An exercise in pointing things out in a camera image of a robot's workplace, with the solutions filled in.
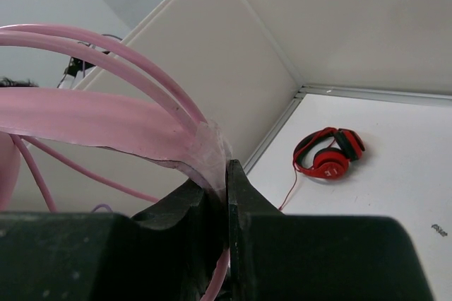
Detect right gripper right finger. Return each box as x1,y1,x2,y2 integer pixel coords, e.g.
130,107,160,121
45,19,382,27
226,160,433,300

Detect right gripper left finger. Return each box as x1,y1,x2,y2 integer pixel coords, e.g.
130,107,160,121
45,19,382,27
1,181,225,300

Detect pink headphones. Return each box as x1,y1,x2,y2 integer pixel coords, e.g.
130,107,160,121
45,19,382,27
1,24,230,300

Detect red headphones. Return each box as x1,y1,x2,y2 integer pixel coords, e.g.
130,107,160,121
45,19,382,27
292,127,365,180

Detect red headphone cable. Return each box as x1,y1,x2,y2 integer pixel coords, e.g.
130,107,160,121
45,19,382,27
278,170,299,212

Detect aluminium rail frame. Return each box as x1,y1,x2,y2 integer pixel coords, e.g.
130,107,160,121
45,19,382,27
244,84,451,174

